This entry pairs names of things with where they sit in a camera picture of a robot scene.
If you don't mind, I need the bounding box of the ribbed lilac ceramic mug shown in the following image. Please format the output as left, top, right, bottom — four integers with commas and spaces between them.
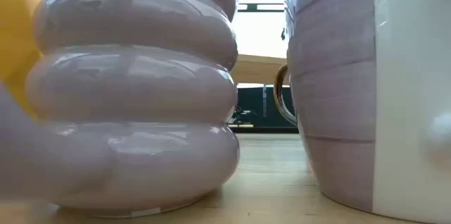
0, 0, 241, 218

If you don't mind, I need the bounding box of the lilac and white mug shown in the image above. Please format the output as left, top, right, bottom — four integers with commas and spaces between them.
285, 0, 451, 224

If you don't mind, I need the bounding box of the black room partition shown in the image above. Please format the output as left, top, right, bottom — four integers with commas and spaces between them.
227, 85, 299, 134

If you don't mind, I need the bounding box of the wooden shelf black metal frame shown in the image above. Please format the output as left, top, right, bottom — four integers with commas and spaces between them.
229, 54, 290, 86

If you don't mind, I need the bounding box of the yellow ceramic mug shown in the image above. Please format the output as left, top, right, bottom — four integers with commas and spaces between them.
0, 0, 45, 121

